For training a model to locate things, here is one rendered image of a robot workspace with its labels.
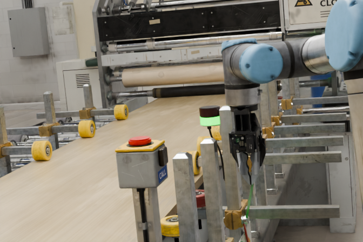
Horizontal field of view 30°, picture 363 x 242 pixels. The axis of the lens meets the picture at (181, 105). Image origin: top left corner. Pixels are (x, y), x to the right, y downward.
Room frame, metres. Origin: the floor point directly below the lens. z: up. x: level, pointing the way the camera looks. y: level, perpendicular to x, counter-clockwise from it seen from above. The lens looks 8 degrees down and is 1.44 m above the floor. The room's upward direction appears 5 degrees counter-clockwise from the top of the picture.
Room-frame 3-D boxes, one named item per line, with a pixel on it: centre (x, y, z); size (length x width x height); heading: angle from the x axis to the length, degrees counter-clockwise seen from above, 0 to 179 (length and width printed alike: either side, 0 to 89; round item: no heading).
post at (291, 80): (3.58, -0.59, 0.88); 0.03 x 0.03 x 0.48; 75
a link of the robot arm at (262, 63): (1.61, -0.20, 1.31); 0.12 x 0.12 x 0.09; 13
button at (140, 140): (1.16, 0.08, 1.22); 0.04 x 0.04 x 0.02
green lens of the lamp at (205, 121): (1.90, -0.08, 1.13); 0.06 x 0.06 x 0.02
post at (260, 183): (2.37, -0.26, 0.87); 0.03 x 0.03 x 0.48; 75
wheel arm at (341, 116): (2.86, -0.51, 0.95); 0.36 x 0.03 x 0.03; 75
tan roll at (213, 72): (4.30, -0.23, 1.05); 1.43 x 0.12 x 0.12; 75
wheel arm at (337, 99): (3.36, -0.58, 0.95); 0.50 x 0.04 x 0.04; 75
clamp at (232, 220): (1.91, -0.13, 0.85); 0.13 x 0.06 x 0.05; 165
